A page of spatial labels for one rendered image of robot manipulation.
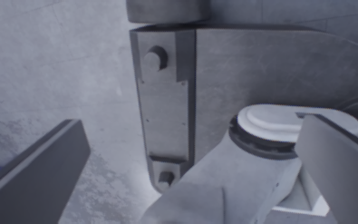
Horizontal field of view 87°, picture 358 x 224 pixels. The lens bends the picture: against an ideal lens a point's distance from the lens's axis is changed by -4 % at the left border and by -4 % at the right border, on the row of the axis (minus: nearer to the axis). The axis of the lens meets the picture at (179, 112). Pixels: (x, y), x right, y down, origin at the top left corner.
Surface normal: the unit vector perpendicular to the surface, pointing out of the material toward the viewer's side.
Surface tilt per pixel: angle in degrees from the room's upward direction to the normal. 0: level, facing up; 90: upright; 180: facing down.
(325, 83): 0
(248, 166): 90
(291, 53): 0
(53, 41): 0
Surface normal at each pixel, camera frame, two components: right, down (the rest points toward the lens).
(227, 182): -0.03, -0.88
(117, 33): -0.21, 0.48
